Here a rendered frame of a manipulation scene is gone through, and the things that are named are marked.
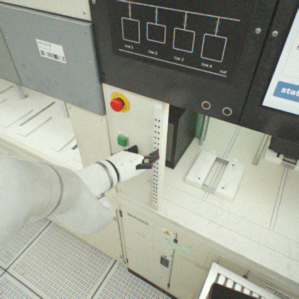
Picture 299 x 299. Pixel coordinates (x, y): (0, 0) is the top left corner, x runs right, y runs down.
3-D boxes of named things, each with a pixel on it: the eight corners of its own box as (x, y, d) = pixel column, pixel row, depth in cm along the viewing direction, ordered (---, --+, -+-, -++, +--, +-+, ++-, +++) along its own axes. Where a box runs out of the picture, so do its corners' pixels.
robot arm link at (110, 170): (93, 186, 74) (101, 181, 76) (113, 194, 68) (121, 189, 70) (86, 159, 71) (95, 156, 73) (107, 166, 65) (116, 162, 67)
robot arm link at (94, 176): (117, 187, 65) (97, 157, 67) (72, 215, 57) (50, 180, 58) (104, 198, 72) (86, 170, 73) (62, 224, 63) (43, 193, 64)
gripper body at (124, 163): (97, 181, 75) (124, 166, 83) (121, 190, 69) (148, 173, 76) (92, 157, 73) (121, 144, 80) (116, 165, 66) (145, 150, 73)
